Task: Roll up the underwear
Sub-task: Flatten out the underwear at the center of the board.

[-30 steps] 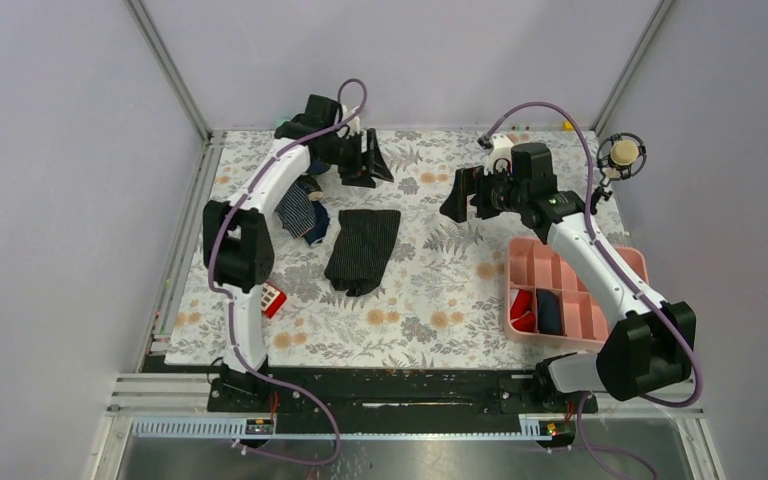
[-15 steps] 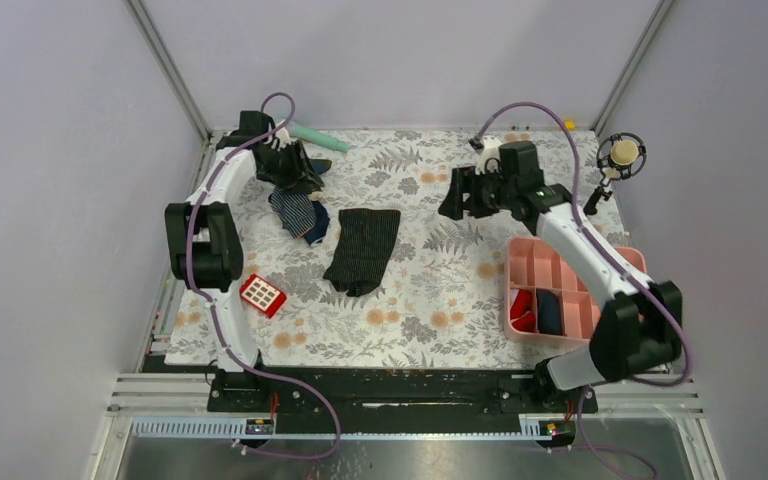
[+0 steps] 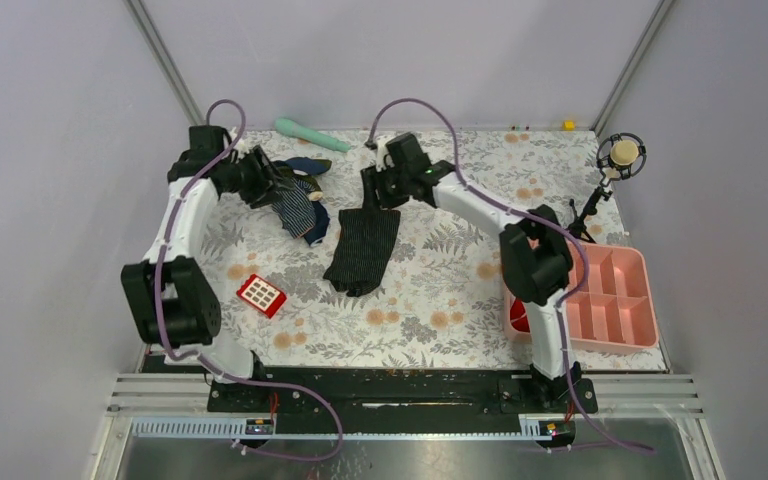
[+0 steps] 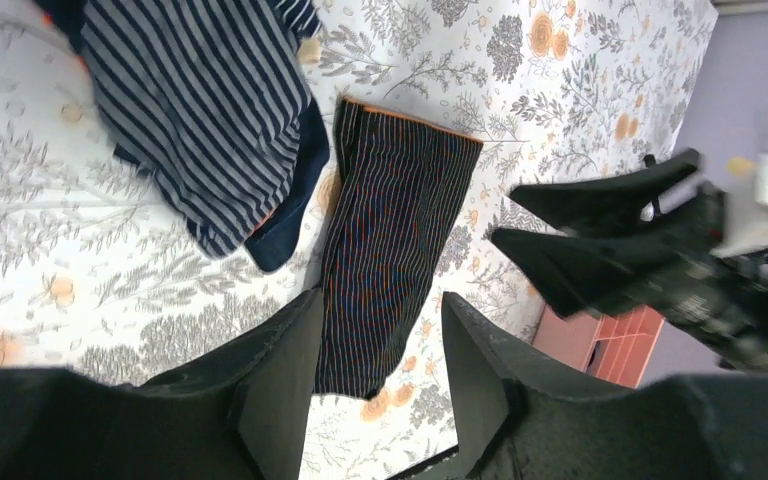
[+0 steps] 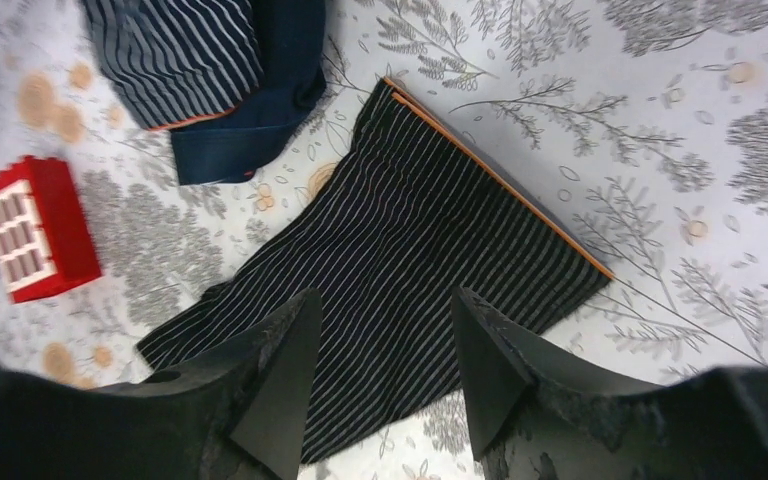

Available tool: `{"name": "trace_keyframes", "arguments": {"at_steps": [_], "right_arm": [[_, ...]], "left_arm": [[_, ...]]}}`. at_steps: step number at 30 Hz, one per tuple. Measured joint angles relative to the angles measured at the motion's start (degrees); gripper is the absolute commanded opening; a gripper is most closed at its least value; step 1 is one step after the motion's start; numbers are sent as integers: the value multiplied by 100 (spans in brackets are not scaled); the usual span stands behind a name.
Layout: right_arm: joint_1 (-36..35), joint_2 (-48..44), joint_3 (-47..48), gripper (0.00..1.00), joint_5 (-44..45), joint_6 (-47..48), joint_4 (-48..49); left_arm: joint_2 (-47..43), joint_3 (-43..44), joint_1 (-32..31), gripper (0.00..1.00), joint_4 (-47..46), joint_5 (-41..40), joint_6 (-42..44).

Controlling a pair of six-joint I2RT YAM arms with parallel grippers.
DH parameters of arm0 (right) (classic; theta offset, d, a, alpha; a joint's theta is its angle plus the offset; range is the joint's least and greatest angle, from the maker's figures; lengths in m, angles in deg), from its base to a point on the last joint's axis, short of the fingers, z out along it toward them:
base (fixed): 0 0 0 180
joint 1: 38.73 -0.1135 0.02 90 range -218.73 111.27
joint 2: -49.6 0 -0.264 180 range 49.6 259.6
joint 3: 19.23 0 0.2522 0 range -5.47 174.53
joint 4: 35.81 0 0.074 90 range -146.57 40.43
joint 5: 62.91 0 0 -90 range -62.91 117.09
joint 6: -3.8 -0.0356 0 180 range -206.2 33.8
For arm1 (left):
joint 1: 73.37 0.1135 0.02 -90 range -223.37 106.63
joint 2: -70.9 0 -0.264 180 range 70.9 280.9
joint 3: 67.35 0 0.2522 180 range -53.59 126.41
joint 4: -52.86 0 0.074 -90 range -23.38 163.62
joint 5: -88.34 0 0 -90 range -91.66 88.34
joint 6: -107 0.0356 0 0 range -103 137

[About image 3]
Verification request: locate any red white calculator toy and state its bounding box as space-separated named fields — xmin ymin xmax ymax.
xmin=236 ymin=274 xmax=287 ymax=319

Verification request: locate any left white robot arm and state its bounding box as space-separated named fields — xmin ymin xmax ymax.
xmin=120 ymin=125 xmax=284 ymax=411

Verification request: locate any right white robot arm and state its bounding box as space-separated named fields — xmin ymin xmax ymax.
xmin=363 ymin=133 xmax=580 ymax=412

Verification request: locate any blue striped underwear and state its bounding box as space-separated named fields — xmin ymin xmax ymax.
xmin=271 ymin=157 xmax=332 ymax=247

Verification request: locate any pink compartment organizer tray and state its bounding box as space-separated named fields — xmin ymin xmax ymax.
xmin=504 ymin=243 xmax=661 ymax=356

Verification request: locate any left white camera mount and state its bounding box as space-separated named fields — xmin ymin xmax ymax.
xmin=230 ymin=139 xmax=251 ymax=158

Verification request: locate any red rolled underwear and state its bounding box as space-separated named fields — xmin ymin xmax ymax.
xmin=509 ymin=298 xmax=530 ymax=332

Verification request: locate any grey slotted cable duct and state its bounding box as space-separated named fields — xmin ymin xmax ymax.
xmin=130 ymin=415 xmax=558 ymax=441

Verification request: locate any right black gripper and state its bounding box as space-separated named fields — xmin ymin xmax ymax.
xmin=361 ymin=162 xmax=411 ymax=215

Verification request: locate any floral patterned table mat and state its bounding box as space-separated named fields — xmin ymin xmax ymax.
xmin=198 ymin=130 xmax=599 ymax=369

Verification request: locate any black striped underwear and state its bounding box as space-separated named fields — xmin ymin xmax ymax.
xmin=323 ymin=208 xmax=401 ymax=297

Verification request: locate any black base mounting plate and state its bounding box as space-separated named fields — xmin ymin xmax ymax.
xmin=207 ymin=367 xmax=598 ymax=435

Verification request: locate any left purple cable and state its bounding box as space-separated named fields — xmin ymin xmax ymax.
xmin=155 ymin=99 xmax=347 ymax=464

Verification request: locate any black microphone with stand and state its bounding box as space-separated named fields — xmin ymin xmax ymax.
xmin=567 ymin=132 xmax=648 ymax=243

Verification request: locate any mint green handheld tool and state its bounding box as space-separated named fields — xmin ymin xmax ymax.
xmin=273 ymin=118 xmax=351 ymax=153

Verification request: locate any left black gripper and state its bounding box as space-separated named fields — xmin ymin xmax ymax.
xmin=225 ymin=146 xmax=297 ymax=208

